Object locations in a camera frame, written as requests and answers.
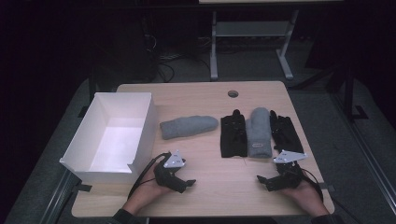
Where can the black metal stand post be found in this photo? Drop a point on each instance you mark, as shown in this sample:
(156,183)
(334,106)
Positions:
(348,93)

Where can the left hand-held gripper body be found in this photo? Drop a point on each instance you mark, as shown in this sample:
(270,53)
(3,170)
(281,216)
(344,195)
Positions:
(168,175)

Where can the black tape strip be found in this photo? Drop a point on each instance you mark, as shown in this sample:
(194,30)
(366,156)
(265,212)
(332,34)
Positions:
(83,187)

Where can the grey tape strip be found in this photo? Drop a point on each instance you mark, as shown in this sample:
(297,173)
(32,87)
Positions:
(323,187)

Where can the white rectangular box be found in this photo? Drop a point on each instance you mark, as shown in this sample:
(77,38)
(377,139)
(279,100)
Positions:
(115,146)

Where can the grey round table grommet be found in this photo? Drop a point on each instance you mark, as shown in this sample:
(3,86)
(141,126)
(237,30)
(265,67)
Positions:
(233,93)

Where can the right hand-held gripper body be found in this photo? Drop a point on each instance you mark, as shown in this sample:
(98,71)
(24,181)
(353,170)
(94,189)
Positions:
(289,177)

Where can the black knit glove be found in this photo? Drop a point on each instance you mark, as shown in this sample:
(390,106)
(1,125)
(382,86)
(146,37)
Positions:
(285,133)
(233,137)

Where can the metal floor rail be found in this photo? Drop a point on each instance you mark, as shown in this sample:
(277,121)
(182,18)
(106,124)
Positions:
(57,199)
(367,149)

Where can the white metal table frame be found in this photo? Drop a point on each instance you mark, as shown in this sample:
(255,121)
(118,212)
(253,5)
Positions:
(249,28)

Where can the person's right hand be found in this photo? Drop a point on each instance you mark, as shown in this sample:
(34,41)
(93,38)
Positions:
(308,199)

